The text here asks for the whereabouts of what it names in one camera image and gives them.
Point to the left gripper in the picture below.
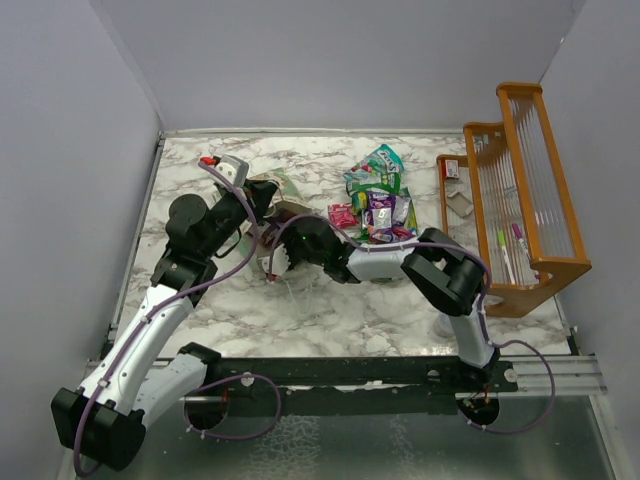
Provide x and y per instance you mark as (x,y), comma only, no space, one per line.
(261,193)

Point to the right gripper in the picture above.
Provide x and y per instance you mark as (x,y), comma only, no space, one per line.
(287,236)

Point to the green paper gift bag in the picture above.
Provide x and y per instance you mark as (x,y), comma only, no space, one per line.
(287,203)

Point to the pink red candy packet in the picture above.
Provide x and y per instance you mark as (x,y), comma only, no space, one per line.
(342,215)

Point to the yellow green Fox's candy bag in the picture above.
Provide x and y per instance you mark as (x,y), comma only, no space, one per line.
(360,201)

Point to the green white snack bag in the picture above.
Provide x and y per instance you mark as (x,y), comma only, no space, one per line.
(375,182)

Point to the purple Fox's candy bag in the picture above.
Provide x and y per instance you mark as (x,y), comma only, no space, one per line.
(382,220)

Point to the teal Fox's candy bag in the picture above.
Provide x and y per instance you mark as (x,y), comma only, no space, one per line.
(382,160)

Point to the green orange Fox's candy bag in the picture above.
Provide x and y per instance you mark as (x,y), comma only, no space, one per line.
(409,222)

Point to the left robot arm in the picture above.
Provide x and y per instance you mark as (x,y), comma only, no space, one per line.
(105,419)

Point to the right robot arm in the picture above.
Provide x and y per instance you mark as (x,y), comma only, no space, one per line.
(453,280)

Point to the grey cardboard piece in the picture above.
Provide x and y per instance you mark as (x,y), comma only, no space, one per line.
(459,203)

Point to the red white small box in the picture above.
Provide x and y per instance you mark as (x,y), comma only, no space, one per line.
(451,169)

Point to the small clear plastic cup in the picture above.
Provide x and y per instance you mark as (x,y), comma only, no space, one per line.
(442,327)

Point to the green marker pen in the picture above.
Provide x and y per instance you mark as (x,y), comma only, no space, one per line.
(506,257)

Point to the orange wooden tiered rack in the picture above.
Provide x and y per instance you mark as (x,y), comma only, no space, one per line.
(512,173)

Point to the pink marker pen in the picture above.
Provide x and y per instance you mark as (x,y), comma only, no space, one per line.
(521,241)

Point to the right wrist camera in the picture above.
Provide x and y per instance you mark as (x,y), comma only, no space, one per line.
(274,265)

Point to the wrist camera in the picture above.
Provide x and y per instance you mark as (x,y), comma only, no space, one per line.
(274,265)
(226,169)

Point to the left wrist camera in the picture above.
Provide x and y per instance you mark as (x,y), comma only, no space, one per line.
(226,169)

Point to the black base frame bar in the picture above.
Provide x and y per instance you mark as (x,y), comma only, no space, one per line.
(341,386)

